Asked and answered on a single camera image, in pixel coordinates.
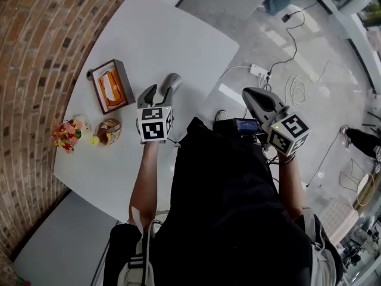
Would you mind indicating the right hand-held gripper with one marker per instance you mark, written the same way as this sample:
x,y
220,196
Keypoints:
x,y
287,133

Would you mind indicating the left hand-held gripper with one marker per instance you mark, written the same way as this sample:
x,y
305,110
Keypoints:
x,y
153,127

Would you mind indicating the person's left forearm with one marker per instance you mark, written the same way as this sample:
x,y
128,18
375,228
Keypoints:
x,y
146,183

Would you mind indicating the person's right forearm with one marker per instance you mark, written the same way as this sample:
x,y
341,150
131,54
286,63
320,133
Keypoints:
x,y
293,189

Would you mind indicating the black device with screen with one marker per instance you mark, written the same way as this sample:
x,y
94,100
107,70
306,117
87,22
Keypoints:
x,y
245,127

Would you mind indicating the white power strip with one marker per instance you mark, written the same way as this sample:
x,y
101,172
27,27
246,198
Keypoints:
x,y
259,69

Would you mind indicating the dark brown tissue box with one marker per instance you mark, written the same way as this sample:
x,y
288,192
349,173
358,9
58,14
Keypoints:
x,y
128,82

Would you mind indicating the person's right shoe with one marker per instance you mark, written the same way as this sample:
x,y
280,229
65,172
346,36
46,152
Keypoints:
x,y
221,115

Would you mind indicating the orange tissue pack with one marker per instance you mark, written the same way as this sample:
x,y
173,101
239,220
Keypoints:
x,y
111,89

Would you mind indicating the black wristband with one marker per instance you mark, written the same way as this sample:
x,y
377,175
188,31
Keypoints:
x,y
285,161

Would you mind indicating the small black round object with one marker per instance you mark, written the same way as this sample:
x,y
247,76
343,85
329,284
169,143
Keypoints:
x,y
90,74

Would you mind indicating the white vase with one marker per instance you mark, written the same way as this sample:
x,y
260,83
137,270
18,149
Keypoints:
x,y
84,125

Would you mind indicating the black power adapter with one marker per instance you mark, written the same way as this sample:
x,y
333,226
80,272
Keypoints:
x,y
286,18

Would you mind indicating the small white charger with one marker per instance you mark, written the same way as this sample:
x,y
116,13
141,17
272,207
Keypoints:
x,y
306,185

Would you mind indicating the red and yellow flower bunch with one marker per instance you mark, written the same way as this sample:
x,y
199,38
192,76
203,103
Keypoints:
x,y
65,136

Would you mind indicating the person's black clothing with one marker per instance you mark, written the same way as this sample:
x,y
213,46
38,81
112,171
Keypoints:
x,y
220,213

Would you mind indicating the white adhesive plaster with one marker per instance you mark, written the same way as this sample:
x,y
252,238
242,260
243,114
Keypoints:
x,y
137,217

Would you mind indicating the gold round stool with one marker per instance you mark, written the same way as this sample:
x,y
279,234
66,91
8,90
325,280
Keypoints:
x,y
364,189

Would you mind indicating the pale checked mat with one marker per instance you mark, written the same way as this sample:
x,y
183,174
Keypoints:
x,y
339,219

